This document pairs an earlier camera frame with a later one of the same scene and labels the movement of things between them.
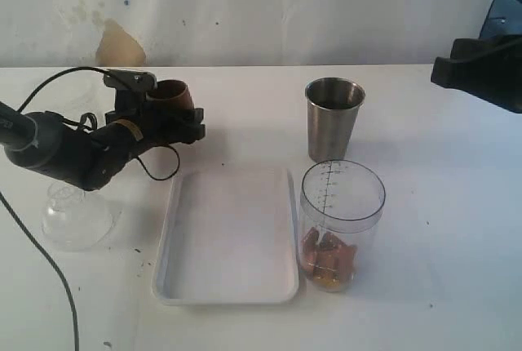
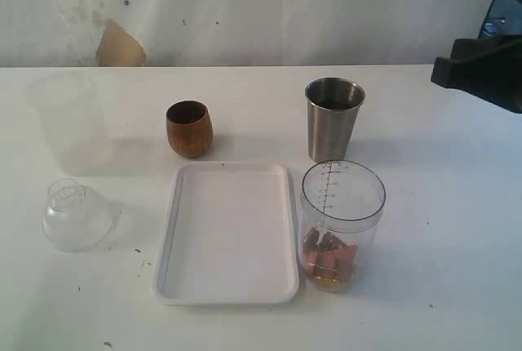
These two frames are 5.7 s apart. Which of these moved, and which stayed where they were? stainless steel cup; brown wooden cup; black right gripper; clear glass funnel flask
Moved: brown wooden cup
Stayed: clear glass funnel flask; stainless steel cup; black right gripper
